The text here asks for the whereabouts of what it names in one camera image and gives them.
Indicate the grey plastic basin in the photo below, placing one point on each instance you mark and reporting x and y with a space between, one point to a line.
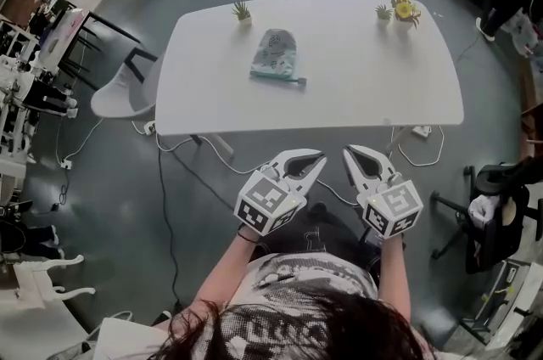
108 318

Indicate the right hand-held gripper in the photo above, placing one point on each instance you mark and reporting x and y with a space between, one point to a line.
392 209

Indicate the white storage shelf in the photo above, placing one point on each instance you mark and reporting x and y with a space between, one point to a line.
12 95

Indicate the black wrist band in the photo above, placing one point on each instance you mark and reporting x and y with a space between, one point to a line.
247 237

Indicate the spiky green succulent pot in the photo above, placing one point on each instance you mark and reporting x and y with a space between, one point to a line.
242 12

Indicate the person's right forearm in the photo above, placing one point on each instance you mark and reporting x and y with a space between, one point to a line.
392 277

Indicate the person's left forearm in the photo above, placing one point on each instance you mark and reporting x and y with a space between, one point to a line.
225 273

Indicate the wooden shelf unit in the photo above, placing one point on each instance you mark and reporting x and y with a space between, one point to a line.
532 133

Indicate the white carved-leg table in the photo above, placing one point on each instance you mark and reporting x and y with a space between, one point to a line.
38 282

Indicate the white shell chair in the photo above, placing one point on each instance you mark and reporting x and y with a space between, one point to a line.
114 95

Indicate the person's patterned white shirt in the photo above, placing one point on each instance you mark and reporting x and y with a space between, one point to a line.
305 277

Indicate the black office chair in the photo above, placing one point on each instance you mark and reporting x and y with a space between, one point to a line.
496 214

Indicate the white desk black legs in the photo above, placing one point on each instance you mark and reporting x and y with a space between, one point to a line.
63 35

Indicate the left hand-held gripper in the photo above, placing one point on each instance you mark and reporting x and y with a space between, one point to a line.
267 205

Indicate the black metal frame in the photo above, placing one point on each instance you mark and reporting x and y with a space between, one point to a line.
136 54

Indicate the pale green zip pouch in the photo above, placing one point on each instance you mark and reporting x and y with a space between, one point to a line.
275 54

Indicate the person's black trousers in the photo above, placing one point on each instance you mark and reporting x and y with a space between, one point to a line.
326 231

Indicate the white power strip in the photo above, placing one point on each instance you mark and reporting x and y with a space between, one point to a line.
421 131
66 164
149 128

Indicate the small dark succulent pot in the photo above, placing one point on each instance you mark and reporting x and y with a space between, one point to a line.
384 14

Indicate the yellow flower pot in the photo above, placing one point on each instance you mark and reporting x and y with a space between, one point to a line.
405 10

